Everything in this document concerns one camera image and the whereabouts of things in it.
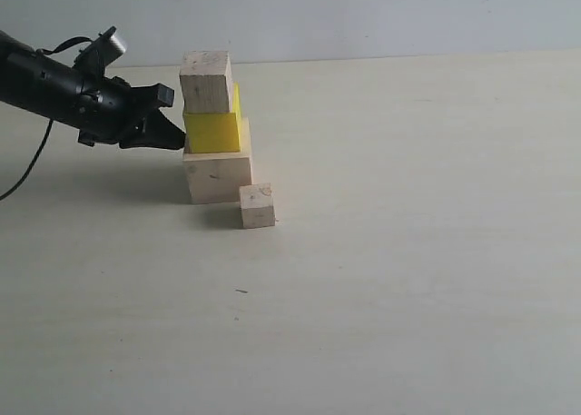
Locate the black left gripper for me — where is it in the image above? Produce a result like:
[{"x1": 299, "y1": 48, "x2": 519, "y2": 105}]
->
[{"x1": 70, "y1": 72, "x2": 185, "y2": 151}]

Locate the yellow cube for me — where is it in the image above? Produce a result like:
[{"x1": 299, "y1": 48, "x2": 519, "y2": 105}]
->
[{"x1": 182, "y1": 84, "x2": 242, "y2": 153}]

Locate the medium wooden cube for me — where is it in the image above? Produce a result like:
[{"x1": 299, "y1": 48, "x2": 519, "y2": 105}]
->
[{"x1": 179, "y1": 51, "x2": 234, "y2": 114}]

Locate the large wooden cube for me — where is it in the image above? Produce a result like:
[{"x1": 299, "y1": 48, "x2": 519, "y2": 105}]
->
[{"x1": 182, "y1": 118, "x2": 253, "y2": 205}]

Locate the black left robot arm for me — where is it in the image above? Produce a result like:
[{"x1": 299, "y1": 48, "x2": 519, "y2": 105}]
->
[{"x1": 1, "y1": 27, "x2": 185, "y2": 150}]

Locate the small wooden cube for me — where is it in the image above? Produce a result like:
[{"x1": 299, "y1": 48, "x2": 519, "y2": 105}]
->
[{"x1": 239, "y1": 183, "x2": 276, "y2": 229}]

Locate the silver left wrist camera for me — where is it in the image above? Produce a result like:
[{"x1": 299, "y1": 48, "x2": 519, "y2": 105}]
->
[{"x1": 74, "y1": 26, "x2": 127, "y2": 78}]

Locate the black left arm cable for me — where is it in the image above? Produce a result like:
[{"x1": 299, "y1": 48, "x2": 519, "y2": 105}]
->
[{"x1": 0, "y1": 119, "x2": 55, "y2": 203}]

